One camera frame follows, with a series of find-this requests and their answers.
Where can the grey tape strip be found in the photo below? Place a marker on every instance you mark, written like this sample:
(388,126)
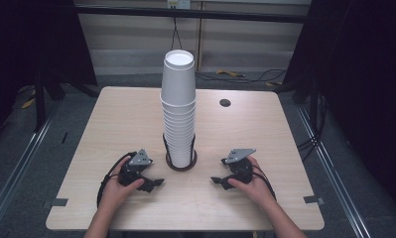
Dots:
(59,202)
(314,199)

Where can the yellow floor object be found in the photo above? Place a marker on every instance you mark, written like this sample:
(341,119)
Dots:
(230,73)

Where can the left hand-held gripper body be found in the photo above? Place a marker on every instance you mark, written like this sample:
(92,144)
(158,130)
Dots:
(134,170)

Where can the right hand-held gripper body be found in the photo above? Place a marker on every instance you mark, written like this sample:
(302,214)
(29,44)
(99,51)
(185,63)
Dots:
(241,170)

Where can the black table grommet hole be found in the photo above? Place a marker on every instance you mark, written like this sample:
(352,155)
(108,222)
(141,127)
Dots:
(225,102)

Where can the dark curtain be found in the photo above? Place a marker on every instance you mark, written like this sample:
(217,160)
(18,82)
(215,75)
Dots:
(23,43)
(367,82)

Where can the white wall power outlet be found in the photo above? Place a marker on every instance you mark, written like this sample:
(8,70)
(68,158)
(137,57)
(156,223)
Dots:
(179,4)

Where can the small black tape strip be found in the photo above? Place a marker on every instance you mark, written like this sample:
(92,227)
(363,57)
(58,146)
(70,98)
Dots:
(64,137)

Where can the black horizontal bar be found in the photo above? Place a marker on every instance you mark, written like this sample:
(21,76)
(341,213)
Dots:
(218,15)

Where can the black metal stand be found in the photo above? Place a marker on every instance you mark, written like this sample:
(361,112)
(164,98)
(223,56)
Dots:
(39,105)
(313,89)

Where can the person's left hand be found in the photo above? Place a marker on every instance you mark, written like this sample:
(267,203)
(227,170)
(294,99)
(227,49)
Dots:
(116,193)

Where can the yellow floor tape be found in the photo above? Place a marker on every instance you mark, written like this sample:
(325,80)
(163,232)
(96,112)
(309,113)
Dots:
(28,103)

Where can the stack of white paper cups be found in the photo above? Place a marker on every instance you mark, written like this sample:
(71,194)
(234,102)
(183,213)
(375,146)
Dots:
(179,135)

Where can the person's right hand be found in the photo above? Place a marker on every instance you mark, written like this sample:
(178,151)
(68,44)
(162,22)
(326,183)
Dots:
(256,190)

